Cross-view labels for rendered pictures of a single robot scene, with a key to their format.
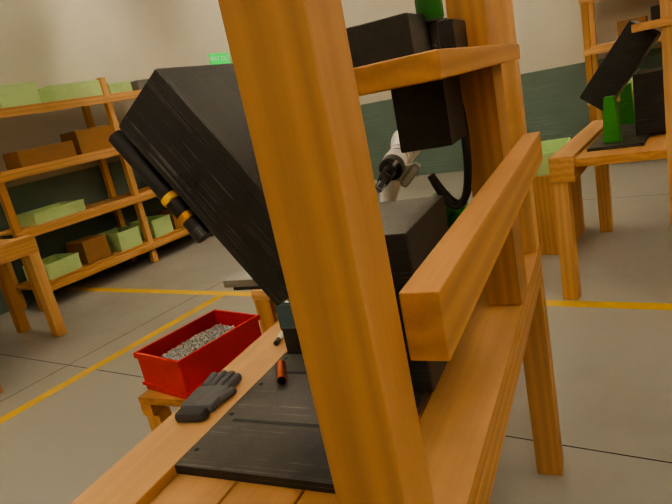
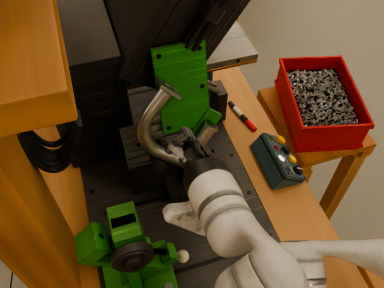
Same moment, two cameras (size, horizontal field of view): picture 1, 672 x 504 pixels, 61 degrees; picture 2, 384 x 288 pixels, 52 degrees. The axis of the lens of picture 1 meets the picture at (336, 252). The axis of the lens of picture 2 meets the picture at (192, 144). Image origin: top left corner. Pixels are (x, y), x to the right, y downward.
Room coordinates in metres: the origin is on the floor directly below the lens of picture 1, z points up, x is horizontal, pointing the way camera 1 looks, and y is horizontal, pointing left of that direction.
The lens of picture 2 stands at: (1.96, -0.47, 1.77)
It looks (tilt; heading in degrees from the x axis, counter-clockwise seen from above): 52 degrees down; 135
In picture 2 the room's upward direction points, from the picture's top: straight up
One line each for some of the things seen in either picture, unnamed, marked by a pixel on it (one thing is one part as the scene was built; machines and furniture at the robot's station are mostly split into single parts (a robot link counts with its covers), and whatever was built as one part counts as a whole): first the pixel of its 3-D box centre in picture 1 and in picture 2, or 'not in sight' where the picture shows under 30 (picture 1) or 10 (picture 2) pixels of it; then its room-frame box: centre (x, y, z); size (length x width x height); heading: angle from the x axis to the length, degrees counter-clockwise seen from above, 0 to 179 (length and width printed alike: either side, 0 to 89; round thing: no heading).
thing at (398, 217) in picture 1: (399, 288); (86, 79); (1.21, -0.12, 1.07); 0.30 x 0.18 x 0.34; 153
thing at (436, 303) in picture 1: (503, 196); not in sight; (1.20, -0.38, 1.23); 1.30 x 0.05 x 0.09; 153
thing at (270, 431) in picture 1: (373, 339); (152, 140); (1.37, -0.05, 0.89); 1.10 x 0.42 x 0.02; 153
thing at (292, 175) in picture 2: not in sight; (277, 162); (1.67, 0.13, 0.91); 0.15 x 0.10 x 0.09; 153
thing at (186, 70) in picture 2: not in sight; (178, 79); (1.46, -0.03, 1.17); 0.13 x 0.12 x 0.20; 153
